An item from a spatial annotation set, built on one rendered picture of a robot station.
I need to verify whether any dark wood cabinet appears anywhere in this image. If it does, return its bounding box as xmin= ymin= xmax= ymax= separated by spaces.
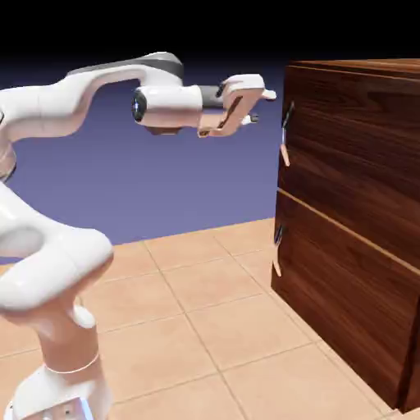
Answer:
xmin=271 ymin=57 xmax=420 ymax=415

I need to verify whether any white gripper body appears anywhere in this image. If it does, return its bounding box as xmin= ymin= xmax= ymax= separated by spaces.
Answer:
xmin=196 ymin=74 xmax=267 ymax=139

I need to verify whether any dark wood cabinet door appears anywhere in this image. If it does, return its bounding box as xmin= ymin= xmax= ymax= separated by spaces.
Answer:
xmin=271 ymin=191 xmax=410 ymax=412
xmin=277 ymin=64 xmax=420 ymax=274

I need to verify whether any curved metal door handle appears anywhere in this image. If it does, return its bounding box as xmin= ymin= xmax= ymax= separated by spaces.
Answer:
xmin=279 ymin=100 xmax=295 ymax=167
xmin=272 ymin=224 xmax=286 ymax=278

